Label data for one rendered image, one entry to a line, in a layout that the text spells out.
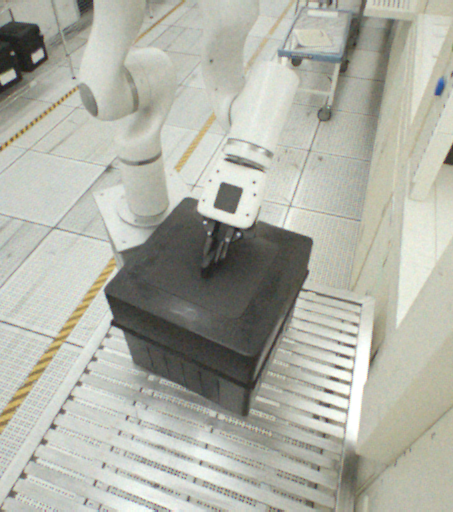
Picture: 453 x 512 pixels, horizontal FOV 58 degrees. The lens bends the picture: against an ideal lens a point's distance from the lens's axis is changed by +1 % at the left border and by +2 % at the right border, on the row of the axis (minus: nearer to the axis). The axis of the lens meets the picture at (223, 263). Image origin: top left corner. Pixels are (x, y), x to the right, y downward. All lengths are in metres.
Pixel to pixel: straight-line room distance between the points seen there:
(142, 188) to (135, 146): 0.13
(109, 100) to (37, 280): 1.39
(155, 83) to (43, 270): 1.42
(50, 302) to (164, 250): 1.38
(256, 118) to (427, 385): 0.45
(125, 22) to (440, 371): 0.79
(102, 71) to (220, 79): 0.28
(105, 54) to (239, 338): 0.62
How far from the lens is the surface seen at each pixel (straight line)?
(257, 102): 0.69
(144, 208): 1.17
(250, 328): 0.64
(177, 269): 0.72
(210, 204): 0.69
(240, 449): 0.83
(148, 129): 1.06
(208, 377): 0.77
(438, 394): 0.53
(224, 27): 0.69
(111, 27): 0.93
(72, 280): 2.13
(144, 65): 1.01
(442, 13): 2.58
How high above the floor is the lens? 1.56
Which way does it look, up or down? 49 degrees down
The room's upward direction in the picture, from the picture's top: straight up
